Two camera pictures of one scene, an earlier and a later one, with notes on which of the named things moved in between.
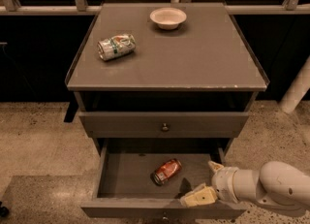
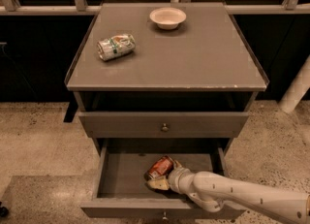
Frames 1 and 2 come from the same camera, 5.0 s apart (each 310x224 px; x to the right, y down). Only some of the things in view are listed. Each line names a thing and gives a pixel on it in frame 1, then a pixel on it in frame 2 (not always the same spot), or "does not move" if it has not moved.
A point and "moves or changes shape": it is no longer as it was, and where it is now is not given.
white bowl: (168, 17) does not move
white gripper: (224, 180) → (175, 178)
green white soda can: (116, 47) does not move
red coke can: (167, 171) moves or changes shape
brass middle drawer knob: (165, 216) does not move
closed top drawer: (165, 124) does not move
